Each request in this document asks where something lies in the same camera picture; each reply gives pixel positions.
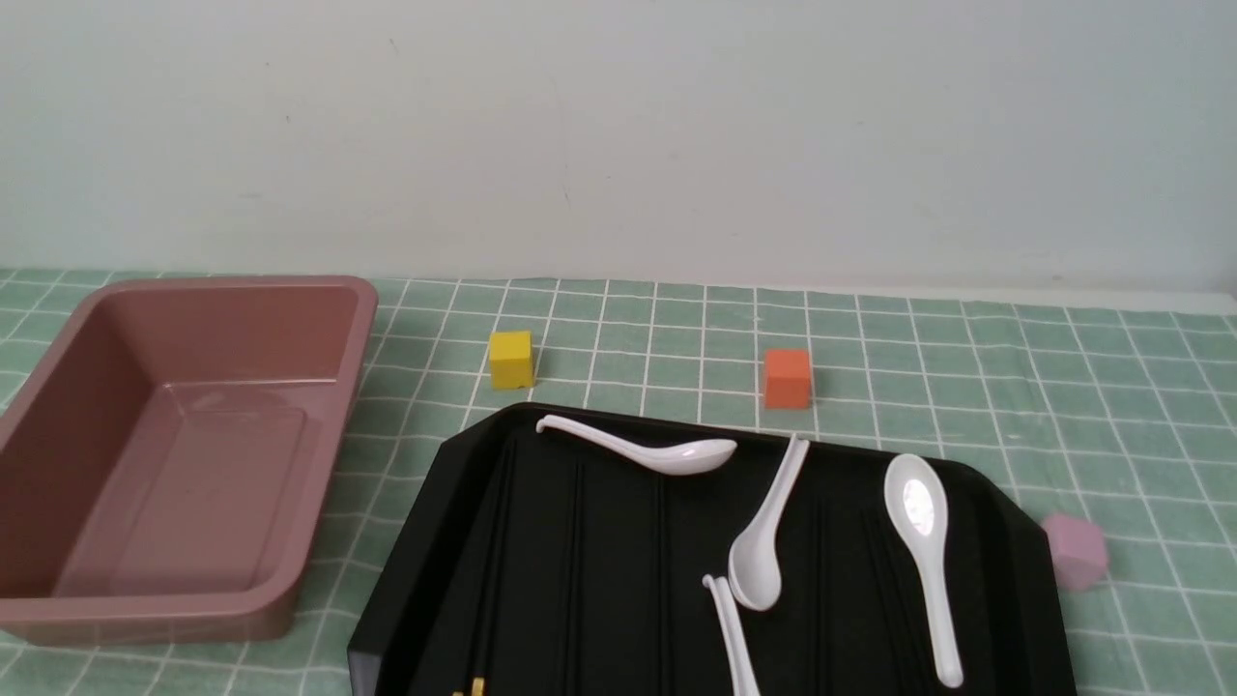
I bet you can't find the yellow cube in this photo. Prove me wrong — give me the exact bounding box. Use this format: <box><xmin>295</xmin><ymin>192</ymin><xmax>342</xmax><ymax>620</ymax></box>
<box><xmin>489</xmin><ymin>331</ymin><xmax>534</xmax><ymax>391</ymax></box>

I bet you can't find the white spoon top left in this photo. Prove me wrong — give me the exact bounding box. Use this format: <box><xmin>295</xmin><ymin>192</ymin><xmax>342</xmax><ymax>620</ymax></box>
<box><xmin>534</xmin><ymin>415</ymin><xmax>737</xmax><ymax>477</ymax></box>

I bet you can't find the white spoon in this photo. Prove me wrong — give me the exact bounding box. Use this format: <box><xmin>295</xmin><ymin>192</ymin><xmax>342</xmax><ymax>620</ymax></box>
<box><xmin>703</xmin><ymin>574</ymin><xmax>761</xmax><ymax>695</ymax></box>
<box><xmin>729</xmin><ymin>435</ymin><xmax>810</xmax><ymax>612</ymax></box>
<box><xmin>534</xmin><ymin>415</ymin><xmax>737</xmax><ymax>477</ymax></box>
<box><xmin>883</xmin><ymin>452</ymin><xmax>964</xmax><ymax>689</ymax></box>

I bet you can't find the orange cube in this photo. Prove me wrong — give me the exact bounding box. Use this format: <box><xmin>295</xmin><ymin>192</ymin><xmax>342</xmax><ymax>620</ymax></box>
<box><xmin>762</xmin><ymin>349</ymin><xmax>814</xmax><ymax>410</ymax></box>

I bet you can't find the black plastic tray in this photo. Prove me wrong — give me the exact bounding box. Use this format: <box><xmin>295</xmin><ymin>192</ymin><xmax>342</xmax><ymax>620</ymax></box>
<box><xmin>348</xmin><ymin>402</ymin><xmax>1077</xmax><ymax>696</ymax></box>

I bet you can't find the white spoon middle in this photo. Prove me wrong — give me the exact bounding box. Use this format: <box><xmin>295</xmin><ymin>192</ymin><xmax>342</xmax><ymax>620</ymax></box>
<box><xmin>729</xmin><ymin>435</ymin><xmax>810</xmax><ymax>612</ymax></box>

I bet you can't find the white spoon right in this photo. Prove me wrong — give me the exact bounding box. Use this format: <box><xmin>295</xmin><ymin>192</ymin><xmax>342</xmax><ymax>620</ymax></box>
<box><xmin>883</xmin><ymin>452</ymin><xmax>964</xmax><ymax>689</ymax></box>

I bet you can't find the white spoon bottom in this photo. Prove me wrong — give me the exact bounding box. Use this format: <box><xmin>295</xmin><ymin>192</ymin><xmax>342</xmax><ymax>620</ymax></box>
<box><xmin>703</xmin><ymin>574</ymin><xmax>761</xmax><ymax>695</ymax></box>

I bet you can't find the pink plastic bin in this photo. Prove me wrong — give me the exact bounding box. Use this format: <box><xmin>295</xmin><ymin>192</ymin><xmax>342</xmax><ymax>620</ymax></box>
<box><xmin>1</xmin><ymin>274</ymin><xmax>379</xmax><ymax>645</ymax></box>

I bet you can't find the green checkered tablecloth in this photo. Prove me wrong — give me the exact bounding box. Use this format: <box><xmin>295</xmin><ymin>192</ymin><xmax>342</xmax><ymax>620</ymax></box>
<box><xmin>1</xmin><ymin>277</ymin><xmax>1236</xmax><ymax>695</ymax></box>

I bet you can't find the pink cube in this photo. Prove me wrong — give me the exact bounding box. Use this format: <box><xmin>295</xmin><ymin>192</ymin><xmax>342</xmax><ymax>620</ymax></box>
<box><xmin>1040</xmin><ymin>512</ymin><xmax>1110</xmax><ymax>592</ymax></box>

